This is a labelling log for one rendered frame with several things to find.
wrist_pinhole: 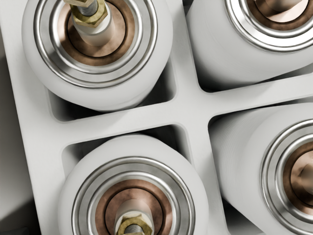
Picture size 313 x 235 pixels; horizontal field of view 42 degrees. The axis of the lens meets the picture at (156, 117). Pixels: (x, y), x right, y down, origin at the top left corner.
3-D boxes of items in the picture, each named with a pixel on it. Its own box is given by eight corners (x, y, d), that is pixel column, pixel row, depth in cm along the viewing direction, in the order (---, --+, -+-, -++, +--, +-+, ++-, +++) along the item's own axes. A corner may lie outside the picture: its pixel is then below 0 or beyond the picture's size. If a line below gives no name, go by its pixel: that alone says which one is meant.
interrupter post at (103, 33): (73, 14, 25) (64, -2, 22) (111, 6, 26) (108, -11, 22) (82, 52, 25) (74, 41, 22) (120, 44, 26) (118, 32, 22)
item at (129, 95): (57, 33, 43) (1, -32, 25) (146, 14, 44) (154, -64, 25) (78, 122, 43) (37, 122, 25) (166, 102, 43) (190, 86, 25)
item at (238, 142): (221, 95, 44) (283, 75, 26) (300, 135, 44) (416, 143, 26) (182, 176, 43) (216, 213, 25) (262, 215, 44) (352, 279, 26)
